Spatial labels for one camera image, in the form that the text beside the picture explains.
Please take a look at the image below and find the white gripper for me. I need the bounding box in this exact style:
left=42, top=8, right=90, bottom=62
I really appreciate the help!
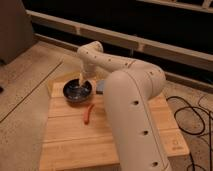
left=79, top=61, right=96, bottom=87

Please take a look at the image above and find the dark ceramic bowl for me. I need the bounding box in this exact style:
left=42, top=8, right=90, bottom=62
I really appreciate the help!
left=63, top=79, right=92, bottom=103

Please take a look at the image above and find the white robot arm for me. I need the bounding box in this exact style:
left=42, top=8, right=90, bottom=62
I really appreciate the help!
left=77, top=41, right=172, bottom=171

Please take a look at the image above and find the blue grey sponge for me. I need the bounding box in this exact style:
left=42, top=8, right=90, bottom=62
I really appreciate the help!
left=96, top=80, right=105, bottom=94

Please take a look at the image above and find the wooden cutting board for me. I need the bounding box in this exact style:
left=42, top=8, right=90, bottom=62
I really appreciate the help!
left=38, top=75, right=190, bottom=171

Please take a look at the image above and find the grey cabinet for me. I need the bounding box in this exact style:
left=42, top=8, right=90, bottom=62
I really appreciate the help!
left=0, top=0, right=36, bottom=64

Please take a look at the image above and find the white metal rail frame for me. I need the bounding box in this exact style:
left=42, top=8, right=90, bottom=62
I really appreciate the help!
left=25, top=0, right=213, bottom=73

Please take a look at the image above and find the black cable on floor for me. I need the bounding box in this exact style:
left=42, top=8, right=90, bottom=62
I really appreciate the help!
left=165, top=94, right=213, bottom=171

